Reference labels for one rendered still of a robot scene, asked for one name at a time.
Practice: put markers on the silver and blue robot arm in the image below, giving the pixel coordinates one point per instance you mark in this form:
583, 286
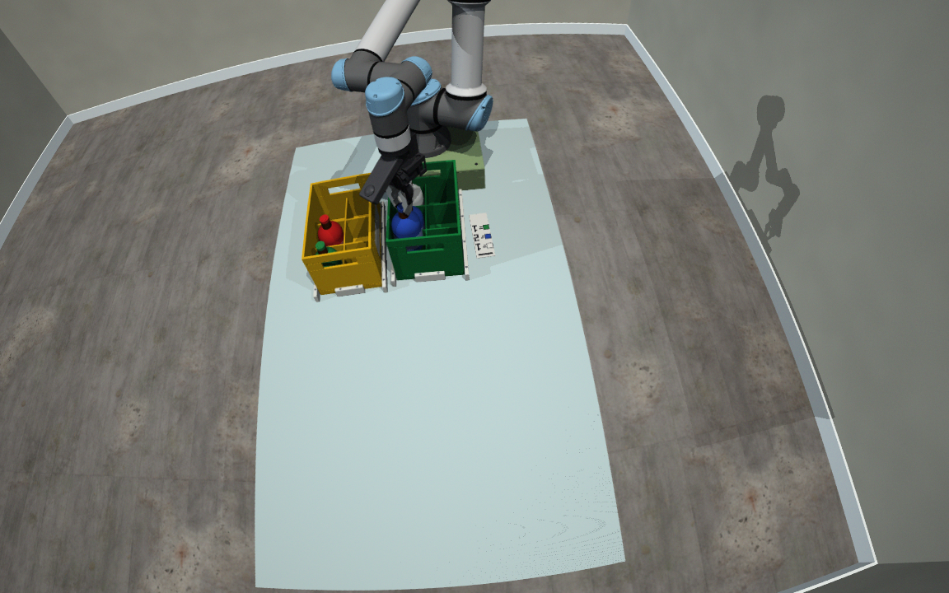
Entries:
391, 97

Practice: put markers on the yellow crate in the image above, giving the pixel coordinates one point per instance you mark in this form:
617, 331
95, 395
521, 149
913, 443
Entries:
341, 207

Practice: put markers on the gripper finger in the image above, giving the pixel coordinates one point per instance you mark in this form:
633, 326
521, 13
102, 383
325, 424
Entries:
408, 194
392, 193

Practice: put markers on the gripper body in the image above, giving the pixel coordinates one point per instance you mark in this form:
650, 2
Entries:
412, 162

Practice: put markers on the dark green crate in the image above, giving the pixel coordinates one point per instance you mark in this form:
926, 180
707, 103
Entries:
441, 217

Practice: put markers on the white bottle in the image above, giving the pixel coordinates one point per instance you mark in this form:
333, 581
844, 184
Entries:
418, 201

